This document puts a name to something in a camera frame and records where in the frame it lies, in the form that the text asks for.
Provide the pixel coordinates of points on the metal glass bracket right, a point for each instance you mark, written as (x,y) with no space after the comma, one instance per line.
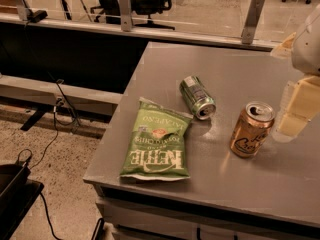
(251,22)

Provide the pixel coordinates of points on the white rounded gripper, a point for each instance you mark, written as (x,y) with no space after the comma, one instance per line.
(308,50)

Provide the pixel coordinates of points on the metal glass bracket centre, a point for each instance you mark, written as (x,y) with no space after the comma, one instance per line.
(125,15)

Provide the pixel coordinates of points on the metal glass bracket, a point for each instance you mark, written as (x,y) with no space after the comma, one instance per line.
(251,22)
(27,14)
(125,15)

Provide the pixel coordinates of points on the metal glass bracket left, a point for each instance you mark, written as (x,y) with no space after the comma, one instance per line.
(27,14)

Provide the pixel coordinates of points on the grey table drawer front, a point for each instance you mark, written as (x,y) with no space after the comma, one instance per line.
(193,221)

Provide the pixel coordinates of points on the black cart at left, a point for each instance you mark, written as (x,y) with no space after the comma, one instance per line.
(17,195)

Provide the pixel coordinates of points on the black office chair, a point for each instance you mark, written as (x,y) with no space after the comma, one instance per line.
(111,9)

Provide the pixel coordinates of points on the green Kettle chips bag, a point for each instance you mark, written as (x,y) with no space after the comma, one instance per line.
(157,148)

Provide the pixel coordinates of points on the orange soda can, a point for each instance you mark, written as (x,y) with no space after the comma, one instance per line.
(252,128)

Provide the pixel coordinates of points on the green soda can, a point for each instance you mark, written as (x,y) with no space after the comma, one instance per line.
(197,98)

